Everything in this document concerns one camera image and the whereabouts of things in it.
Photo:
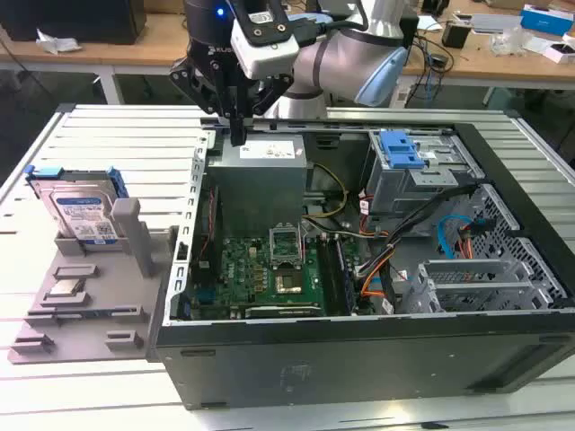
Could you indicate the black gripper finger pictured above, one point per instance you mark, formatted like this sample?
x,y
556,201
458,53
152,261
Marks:
x,y
188,85
269,96

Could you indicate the hard disk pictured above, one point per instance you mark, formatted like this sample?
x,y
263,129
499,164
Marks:
x,y
81,211

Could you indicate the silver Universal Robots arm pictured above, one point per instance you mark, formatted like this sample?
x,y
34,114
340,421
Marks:
x,y
341,58

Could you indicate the silver disk bay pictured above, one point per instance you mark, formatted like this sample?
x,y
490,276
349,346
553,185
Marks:
x,y
471,274

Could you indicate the wooden desk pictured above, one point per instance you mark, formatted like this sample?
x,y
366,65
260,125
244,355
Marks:
x,y
135,54

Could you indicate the grey power supply unit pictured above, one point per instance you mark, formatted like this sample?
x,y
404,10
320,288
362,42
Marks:
x,y
256,188

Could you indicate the crumpled white paper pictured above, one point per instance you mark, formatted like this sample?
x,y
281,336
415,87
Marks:
x,y
58,45

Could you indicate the large black box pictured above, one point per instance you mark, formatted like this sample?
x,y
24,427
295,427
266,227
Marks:
x,y
67,20

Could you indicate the blue drive cage latch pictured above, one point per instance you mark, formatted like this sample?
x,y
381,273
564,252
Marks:
x,y
400,152

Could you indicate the silver drive cage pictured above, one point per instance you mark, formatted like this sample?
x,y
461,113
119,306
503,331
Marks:
x,y
404,188

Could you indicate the green motherboard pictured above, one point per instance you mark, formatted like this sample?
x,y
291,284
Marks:
x,y
242,269

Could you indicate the black RAM slot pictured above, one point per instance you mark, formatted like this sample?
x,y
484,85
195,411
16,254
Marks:
x,y
325,274

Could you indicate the CPU socket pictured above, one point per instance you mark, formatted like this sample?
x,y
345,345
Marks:
x,y
287,282

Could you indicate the installed RAM stick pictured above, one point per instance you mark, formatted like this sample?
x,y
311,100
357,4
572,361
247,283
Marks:
x,y
346,274

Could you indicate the small black box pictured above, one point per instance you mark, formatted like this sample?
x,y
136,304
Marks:
x,y
454,36

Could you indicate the grey parts rack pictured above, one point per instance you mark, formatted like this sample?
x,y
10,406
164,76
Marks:
x,y
103,278

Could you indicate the black graphics card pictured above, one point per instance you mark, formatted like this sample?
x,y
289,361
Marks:
x,y
287,310

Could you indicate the grey flat box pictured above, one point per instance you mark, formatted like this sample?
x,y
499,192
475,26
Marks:
x,y
489,22

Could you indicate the silver CPU chip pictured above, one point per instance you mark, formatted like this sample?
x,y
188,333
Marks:
x,y
67,288

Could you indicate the clear plastic bag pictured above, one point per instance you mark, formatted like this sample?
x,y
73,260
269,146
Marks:
x,y
512,40

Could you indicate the black open PC case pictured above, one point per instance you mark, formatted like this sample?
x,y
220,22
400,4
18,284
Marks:
x,y
359,359

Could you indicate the blue cardboard box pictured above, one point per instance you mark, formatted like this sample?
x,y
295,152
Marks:
x,y
548,20

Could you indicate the white phone box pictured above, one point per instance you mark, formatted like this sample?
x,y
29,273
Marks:
x,y
559,51

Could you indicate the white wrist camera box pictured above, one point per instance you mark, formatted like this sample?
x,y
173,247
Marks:
x,y
269,58

